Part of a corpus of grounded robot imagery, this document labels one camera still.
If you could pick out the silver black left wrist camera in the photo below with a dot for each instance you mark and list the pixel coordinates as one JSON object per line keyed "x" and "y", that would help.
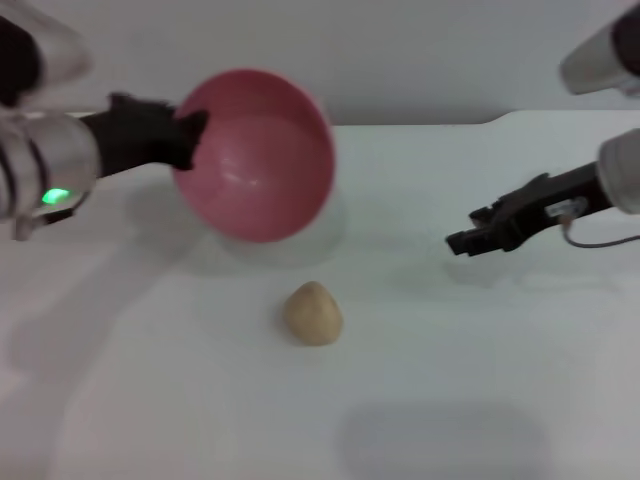
{"x": 30, "y": 55}

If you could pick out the beige egg yolk pastry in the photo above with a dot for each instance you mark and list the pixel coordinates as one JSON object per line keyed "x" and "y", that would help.
{"x": 314, "y": 315}

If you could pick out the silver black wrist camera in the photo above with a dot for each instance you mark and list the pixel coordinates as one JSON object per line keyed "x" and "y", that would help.
{"x": 605, "y": 55}
{"x": 30, "y": 55}

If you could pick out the pink plastic bowl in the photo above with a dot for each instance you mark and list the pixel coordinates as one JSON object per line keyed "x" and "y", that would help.
{"x": 260, "y": 165}

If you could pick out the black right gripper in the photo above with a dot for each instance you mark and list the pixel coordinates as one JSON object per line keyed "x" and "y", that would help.
{"x": 545, "y": 205}

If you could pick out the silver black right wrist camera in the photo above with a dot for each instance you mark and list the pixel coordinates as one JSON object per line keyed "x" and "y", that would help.
{"x": 605, "y": 55}

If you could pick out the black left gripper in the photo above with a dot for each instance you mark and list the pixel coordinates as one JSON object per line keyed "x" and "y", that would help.
{"x": 135, "y": 135}

